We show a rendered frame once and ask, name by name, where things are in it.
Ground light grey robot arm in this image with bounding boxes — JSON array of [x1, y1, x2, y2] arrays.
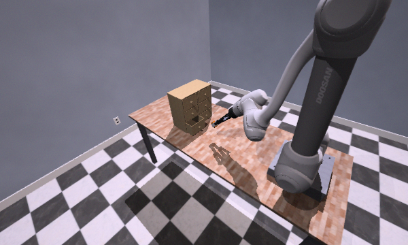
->
[[233, 0, 392, 193]]

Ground light wooden chest of drawers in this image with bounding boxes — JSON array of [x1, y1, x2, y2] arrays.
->
[[167, 80, 211, 133]]

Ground brown wooden drawer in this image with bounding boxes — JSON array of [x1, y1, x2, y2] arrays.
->
[[182, 93, 198, 111], [186, 115, 205, 135], [198, 86, 211, 102], [184, 105, 199, 122], [199, 97, 211, 113], [199, 107, 211, 120]]

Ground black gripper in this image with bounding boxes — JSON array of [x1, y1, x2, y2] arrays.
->
[[211, 107, 238, 127]]

